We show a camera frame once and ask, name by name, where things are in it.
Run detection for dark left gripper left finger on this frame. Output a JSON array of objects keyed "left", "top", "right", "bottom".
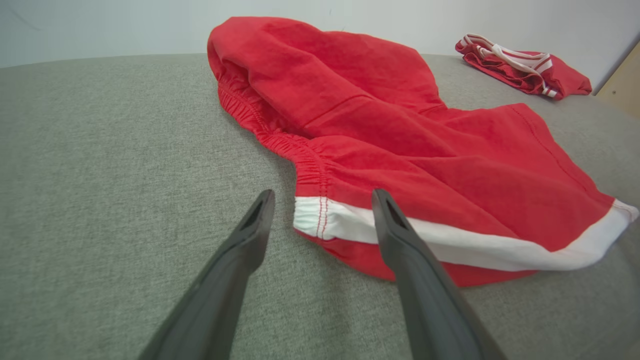
[{"left": 137, "top": 189, "right": 277, "bottom": 360}]

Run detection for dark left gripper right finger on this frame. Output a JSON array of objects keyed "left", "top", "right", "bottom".
[{"left": 371, "top": 188, "right": 508, "bottom": 360}]

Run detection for red shorts white trim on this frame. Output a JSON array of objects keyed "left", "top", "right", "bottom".
[{"left": 206, "top": 16, "right": 640, "bottom": 288}]

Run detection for red basketball jersey white sleeves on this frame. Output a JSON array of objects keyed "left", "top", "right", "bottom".
[{"left": 455, "top": 33, "right": 593, "bottom": 101}]

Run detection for light wooden panel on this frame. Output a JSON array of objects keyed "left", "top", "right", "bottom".
[{"left": 595, "top": 41, "right": 640, "bottom": 120}]

